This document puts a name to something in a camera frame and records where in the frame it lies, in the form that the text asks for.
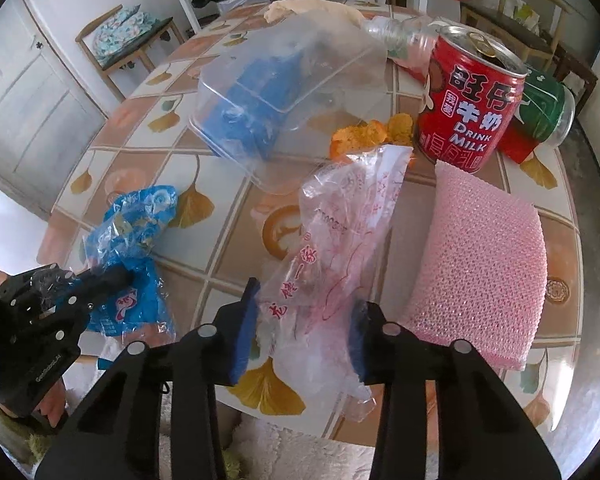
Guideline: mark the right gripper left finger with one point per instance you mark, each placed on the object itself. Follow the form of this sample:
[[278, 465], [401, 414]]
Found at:
[[114, 432]]

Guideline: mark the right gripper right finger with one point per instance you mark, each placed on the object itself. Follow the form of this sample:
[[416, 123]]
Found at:
[[483, 432]]

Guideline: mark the blue plastic bag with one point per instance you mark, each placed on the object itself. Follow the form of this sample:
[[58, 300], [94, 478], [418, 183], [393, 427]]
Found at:
[[126, 236]]

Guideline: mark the clear plastic bag red print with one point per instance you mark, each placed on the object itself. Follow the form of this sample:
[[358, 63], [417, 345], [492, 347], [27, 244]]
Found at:
[[345, 211]]

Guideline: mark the person's left hand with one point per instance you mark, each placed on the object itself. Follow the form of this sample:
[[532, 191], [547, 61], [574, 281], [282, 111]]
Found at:
[[53, 405]]

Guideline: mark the white door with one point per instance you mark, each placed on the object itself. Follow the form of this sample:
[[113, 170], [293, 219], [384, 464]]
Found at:
[[47, 120]]

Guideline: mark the patterned tablecloth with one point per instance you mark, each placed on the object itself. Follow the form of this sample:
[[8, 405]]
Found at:
[[226, 230]]

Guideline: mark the chair with floral cushion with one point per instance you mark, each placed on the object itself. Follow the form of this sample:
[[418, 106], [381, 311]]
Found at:
[[122, 37]]

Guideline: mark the green label plastic bottle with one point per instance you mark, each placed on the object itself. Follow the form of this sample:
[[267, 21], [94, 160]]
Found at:
[[543, 117]]

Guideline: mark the red milk drink can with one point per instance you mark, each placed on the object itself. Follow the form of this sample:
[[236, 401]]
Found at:
[[473, 88]]

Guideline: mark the clear plastic container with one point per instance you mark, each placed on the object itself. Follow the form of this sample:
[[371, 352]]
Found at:
[[271, 103]]

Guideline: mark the wooden chair dark seat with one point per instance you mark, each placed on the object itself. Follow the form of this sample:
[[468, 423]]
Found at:
[[551, 34]]

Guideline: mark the crushed clear plastic bottle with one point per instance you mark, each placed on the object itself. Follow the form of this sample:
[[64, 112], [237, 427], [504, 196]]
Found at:
[[410, 42]]

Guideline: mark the beige cloth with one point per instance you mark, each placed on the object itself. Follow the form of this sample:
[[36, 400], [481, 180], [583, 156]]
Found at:
[[282, 8]]

